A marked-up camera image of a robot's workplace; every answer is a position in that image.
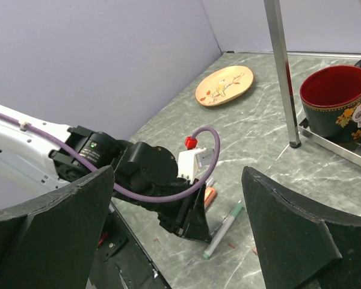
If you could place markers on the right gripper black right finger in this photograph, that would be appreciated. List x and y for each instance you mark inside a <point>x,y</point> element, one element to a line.
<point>301,243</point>

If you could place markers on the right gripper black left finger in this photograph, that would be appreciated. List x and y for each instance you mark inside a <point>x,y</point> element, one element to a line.
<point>50,241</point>

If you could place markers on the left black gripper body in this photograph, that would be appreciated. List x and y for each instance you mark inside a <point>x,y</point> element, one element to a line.
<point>185,218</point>

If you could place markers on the large orange marker cap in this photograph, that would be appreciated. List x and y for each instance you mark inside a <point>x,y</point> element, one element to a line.
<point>210,194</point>

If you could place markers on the white green-tipped highlighter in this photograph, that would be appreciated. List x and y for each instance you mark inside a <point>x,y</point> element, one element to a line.
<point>221,232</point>

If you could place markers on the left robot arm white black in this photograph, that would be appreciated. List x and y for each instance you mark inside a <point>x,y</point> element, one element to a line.
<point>44,156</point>

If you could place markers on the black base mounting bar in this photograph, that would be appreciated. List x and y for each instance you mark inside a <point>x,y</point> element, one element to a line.
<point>120,260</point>

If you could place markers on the steel dish rack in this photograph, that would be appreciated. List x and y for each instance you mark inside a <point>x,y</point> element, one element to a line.
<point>295,129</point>

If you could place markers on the yellow bird-pattern plate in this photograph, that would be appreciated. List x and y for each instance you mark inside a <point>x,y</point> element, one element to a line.
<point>224,85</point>

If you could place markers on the red black mug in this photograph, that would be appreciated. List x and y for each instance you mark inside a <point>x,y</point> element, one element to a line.
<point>331,99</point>

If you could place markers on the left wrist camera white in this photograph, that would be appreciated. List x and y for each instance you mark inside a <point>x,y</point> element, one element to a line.
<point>192,159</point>

